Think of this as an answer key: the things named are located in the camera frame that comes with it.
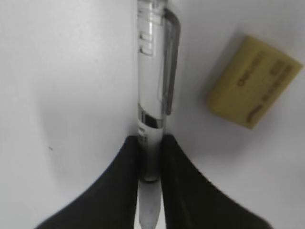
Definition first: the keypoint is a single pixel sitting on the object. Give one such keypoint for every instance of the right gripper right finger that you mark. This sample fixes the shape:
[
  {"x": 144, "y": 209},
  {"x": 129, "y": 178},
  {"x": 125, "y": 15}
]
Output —
[{"x": 191, "y": 201}]

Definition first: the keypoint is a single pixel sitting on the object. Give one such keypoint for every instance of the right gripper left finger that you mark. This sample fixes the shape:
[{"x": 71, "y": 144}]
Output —
[{"x": 110, "y": 202}]

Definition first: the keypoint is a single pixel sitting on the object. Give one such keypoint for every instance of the grey white ballpoint pen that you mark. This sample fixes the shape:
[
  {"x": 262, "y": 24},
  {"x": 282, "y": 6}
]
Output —
[{"x": 158, "y": 47}]

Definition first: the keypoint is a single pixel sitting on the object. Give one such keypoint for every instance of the yellow eraser right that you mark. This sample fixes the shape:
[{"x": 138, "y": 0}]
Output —
[{"x": 253, "y": 80}]

